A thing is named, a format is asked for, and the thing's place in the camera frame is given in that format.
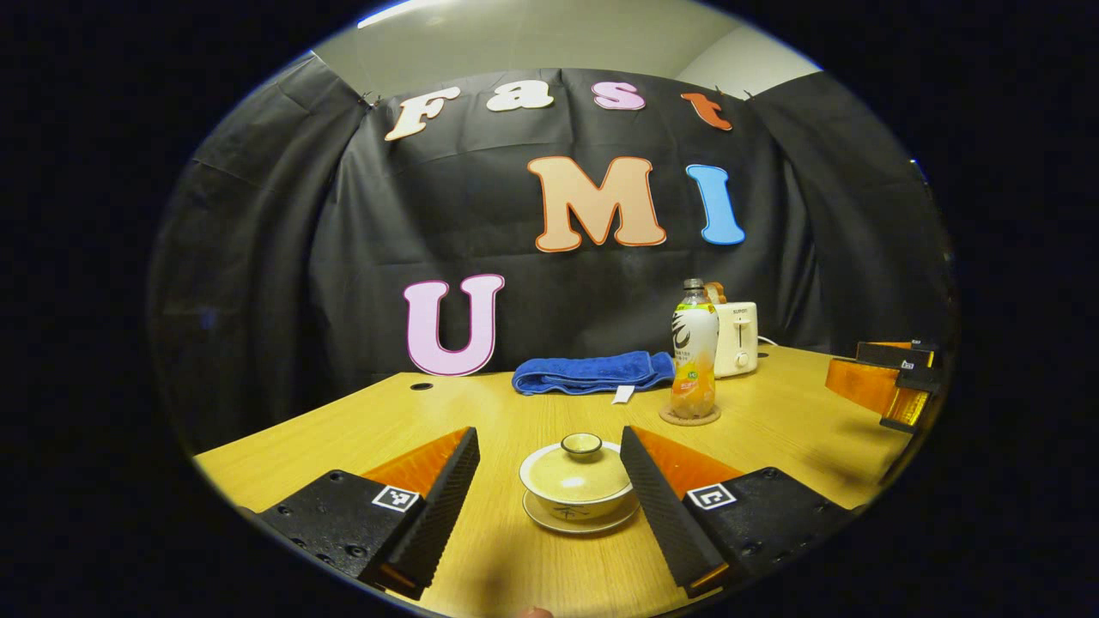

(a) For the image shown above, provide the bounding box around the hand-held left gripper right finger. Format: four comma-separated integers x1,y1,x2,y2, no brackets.
619,425,856,600

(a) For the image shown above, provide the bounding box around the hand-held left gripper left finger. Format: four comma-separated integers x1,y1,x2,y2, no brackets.
256,427,482,602

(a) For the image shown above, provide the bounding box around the cream teacup lid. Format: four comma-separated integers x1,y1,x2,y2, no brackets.
519,433,635,506

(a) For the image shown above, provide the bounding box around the round brown coaster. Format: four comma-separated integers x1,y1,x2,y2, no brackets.
659,403,722,427

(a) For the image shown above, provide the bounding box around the water bottle with white label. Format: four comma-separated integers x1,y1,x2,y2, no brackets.
671,278,720,421

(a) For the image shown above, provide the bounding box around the white toaster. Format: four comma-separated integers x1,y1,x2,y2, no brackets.
711,300,761,379

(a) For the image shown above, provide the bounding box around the blue folded towel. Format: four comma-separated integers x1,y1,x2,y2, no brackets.
513,350,676,404

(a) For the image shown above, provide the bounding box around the black backdrop cloth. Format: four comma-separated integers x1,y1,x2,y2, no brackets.
148,51,958,456

